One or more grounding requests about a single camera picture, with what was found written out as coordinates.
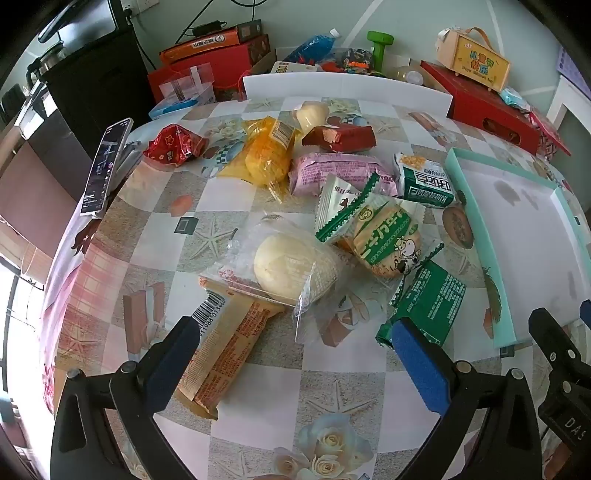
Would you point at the purple plastic basket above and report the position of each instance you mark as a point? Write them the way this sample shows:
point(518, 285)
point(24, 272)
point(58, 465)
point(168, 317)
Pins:
point(564, 62)

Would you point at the brown patterned box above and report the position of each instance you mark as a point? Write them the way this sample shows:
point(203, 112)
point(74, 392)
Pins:
point(259, 48)

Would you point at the white foam board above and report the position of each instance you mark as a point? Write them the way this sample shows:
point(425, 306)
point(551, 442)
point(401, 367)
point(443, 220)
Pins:
point(351, 87)

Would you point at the dark green snack packet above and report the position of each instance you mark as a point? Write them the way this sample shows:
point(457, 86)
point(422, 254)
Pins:
point(431, 295)

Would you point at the printed checkered tablecloth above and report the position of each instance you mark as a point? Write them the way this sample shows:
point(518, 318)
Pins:
point(138, 258)

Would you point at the pile of small toys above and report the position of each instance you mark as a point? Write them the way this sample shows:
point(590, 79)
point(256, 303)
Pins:
point(351, 60)

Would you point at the red flowered snack packet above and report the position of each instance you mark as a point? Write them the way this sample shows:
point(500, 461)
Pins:
point(173, 145)

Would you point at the teal cardboard tray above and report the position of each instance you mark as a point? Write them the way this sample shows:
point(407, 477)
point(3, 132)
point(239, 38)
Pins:
point(517, 221)

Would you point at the open cardboard box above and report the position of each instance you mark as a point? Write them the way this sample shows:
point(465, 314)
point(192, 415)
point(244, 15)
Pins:
point(264, 62)

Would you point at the clear plastic box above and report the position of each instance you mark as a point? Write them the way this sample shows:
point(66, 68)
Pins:
point(184, 87)

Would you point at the green dumbbell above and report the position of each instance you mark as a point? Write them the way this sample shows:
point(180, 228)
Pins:
point(381, 46)

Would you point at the kettle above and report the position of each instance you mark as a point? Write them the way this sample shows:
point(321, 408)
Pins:
point(46, 62)

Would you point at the red gift box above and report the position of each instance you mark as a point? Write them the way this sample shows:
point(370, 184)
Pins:
point(485, 110)

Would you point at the white shelf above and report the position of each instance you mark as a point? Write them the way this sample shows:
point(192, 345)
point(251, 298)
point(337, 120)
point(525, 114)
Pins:
point(570, 99)

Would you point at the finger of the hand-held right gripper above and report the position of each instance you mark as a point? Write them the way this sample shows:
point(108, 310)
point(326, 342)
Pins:
point(586, 314)
point(556, 350)

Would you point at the black cabinet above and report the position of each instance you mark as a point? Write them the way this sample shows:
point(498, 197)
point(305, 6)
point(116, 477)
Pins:
point(92, 92)

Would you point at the cream pudding cup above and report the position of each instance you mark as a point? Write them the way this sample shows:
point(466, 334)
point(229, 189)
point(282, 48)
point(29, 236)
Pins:
point(311, 115)

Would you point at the smartphone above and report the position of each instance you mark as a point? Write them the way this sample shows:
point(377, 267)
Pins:
point(104, 170)

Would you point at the white card box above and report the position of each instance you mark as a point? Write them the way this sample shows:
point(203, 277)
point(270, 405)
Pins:
point(291, 68)

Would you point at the small white green-edged packet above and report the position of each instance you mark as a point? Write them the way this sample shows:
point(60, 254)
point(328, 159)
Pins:
point(339, 198)

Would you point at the phone stand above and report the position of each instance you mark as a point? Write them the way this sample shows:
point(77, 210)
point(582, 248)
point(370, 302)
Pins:
point(127, 159)

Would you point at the pink snack packet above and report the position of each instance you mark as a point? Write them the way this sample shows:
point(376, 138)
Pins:
point(323, 173)

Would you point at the glass jar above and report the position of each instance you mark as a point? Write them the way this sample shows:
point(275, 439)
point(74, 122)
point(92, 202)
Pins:
point(406, 74)

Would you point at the black power adapter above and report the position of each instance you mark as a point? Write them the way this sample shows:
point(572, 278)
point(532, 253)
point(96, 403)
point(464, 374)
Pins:
point(207, 28)

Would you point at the clear green-edged cookie packet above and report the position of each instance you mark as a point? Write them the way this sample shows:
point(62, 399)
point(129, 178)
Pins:
point(385, 235)

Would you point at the blue bottle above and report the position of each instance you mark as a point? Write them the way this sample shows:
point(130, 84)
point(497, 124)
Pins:
point(311, 46)

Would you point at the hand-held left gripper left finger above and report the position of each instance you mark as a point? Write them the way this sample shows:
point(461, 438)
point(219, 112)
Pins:
point(171, 364)

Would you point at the yellow snack packet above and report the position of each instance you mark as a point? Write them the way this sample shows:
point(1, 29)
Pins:
point(265, 157)

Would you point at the orange box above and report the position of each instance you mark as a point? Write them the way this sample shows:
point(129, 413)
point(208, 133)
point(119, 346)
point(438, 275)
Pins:
point(207, 44)

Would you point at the green and white snack packet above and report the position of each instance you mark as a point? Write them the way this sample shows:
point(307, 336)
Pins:
point(425, 184)

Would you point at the dark red biscuit packet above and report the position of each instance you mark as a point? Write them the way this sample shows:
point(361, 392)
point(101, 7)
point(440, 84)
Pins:
point(344, 137)

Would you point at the red patterned gift bag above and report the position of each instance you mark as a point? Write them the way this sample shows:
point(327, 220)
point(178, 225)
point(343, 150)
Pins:
point(549, 134)

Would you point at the tan snack packet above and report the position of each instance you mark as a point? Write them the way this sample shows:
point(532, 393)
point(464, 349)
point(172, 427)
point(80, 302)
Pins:
point(231, 341)

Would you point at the wet wipes pack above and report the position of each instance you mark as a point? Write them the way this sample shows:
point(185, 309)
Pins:
point(512, 98)

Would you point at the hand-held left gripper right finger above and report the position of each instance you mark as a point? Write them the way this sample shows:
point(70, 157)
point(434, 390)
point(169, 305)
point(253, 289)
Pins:
point(420, 369)

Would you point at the bun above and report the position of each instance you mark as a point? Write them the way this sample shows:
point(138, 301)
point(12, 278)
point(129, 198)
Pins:
point(281, 267)

